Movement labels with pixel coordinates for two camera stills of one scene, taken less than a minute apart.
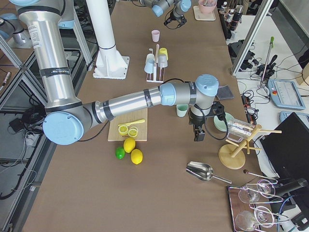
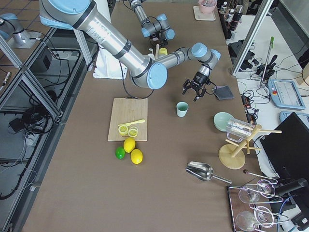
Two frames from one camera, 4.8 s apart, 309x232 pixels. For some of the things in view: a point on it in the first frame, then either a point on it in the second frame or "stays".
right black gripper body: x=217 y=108 -> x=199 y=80
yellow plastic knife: x=128 y=124 stays
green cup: x=181 y=109 stays
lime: x=119 y=152 stays
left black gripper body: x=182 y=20 -> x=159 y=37
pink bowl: x=207 y=7 stays
